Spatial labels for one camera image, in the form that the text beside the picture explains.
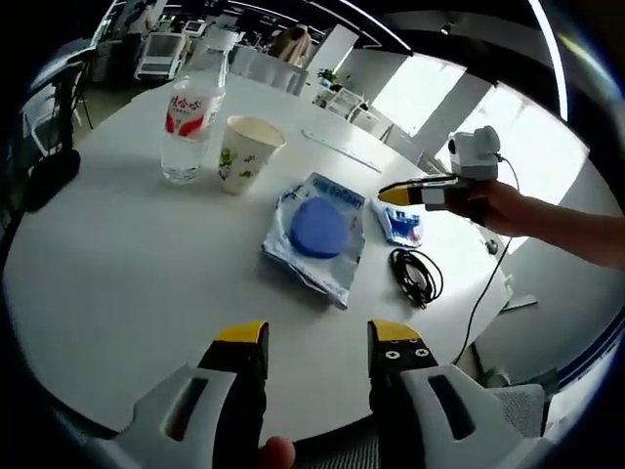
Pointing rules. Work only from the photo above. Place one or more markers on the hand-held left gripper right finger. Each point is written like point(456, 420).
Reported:
point(405, 391)

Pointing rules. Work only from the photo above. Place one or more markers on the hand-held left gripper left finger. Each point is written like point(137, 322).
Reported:
point(234, 386)

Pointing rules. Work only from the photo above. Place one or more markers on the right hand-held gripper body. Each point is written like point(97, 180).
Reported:
point(476, 156)

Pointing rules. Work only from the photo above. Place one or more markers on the blue tissue packet item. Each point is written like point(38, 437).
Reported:
point(400, 227)

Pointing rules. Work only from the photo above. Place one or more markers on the blue disc bag item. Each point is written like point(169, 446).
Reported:
point(317, 229)

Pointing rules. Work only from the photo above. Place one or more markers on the green-print paper cup item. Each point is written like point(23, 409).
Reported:
point(239, 166)

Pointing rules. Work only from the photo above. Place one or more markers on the clear water bottle item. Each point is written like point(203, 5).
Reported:
point(188, 122)

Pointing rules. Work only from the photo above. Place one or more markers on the person's right hand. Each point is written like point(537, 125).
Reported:
point(498, 210)

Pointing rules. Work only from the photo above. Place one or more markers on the person's left hand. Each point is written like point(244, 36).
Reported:
point(277, 454)

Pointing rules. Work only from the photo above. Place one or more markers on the clear plastic strip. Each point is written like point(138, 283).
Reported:
point(342, 150)

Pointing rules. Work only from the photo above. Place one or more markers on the grey mesh chair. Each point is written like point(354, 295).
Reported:
point(517, 405)

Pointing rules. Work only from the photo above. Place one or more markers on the white office chair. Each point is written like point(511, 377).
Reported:
point(349, 102)
point(158, 54)

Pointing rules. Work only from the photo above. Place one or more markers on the curved ceiling light strip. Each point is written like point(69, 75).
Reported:
point(554, 49)

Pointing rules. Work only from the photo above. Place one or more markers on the green potted plant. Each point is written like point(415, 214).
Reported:
point(327, 75)

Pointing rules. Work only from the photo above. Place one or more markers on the black laptop stand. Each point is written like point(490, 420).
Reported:
point(54, 176)

